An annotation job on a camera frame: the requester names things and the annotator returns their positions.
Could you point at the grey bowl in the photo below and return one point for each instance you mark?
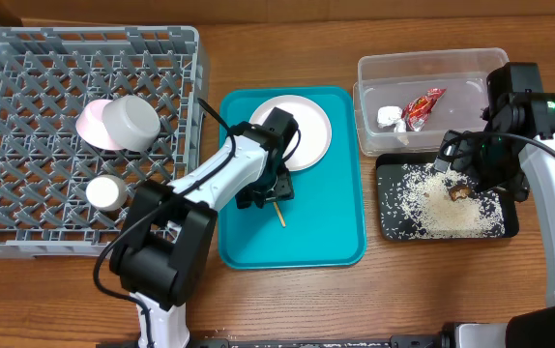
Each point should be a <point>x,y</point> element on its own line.
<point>132,123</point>

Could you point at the white tissue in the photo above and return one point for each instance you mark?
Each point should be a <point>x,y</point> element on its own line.
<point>388,116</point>

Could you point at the black tray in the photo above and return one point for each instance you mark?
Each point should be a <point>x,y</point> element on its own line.
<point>388,227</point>

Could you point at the grey dishwasher rack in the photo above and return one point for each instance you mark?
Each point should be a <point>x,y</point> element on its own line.
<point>47,76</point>

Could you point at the white rice heap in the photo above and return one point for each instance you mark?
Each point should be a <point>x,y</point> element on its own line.
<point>442,212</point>

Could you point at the brown food scrap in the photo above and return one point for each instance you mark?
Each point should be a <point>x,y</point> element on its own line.
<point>459,192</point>

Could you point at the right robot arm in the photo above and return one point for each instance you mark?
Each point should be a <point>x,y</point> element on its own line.
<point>518,105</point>

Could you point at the red snack wrapper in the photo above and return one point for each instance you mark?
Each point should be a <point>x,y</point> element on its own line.
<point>417,112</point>

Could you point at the white cup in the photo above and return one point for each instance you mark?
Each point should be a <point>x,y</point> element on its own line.
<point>106,193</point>

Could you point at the large white plate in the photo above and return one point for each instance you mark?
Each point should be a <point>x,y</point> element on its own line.
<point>313,123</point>

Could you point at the teal plastic tray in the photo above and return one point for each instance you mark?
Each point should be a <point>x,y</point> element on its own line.
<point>325,221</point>

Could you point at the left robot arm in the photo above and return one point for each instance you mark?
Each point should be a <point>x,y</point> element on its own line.
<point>162,249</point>

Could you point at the wooden chopstick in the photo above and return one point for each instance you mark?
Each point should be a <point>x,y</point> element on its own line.
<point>279,215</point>

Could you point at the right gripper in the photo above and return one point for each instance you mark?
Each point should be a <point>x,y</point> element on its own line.
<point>495,179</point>

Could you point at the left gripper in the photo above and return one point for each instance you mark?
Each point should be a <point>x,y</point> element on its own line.
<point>250,195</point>

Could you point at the clear plastic bin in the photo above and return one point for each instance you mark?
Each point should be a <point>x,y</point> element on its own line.
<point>399,78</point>

